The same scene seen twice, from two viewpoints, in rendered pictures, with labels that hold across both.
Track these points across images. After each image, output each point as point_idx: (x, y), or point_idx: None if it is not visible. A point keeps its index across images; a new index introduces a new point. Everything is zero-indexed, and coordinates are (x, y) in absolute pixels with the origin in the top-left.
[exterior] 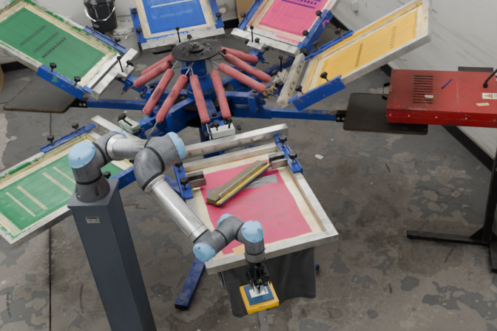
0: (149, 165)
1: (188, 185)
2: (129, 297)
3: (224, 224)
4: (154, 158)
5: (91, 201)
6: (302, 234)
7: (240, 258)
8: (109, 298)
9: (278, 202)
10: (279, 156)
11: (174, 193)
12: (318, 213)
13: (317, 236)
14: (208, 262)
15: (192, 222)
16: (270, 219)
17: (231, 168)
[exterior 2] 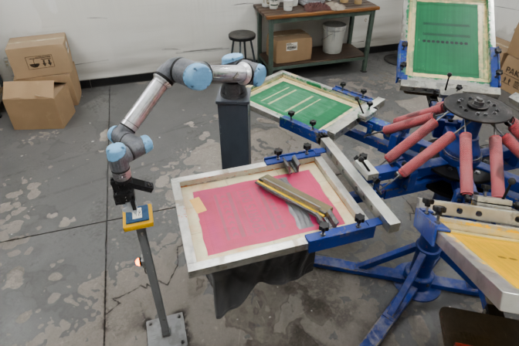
0: (163, 64)
1: (283, 160)
2: None
3: (132, 136)
4: (169, 63)
5: (220, 93)
6: (205, 247)
7: (174, 198)
8: None
9: (261, 228)
10: (332, 220)
11: (149, 91)
12: (228, 256)
13: (189, 253)
14: (177, 179)
15: (128, 113)
16: (235, 222)
17: (323, 191)
